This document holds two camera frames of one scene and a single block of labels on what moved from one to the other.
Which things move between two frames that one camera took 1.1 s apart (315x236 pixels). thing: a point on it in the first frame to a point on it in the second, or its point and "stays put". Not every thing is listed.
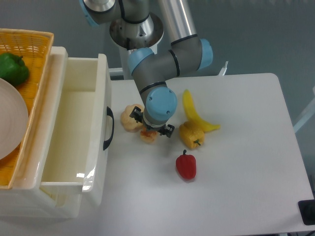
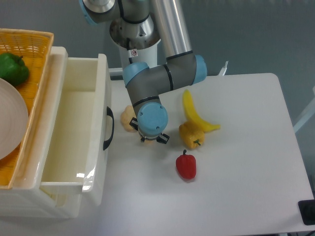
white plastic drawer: x=77 y=96 stays put
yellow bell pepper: x=192 y=135 stays put
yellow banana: x=205 y=126 stays put
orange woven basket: x=34 y=47 stays put
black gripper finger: x=137 y=114 to x=134 y=123
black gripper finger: x=167 y=132 to x=163 y=138
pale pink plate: x=14 y=119 stays put
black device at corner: x=307 y=210 stays put
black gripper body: x=161 y=129 to x=149 y=137
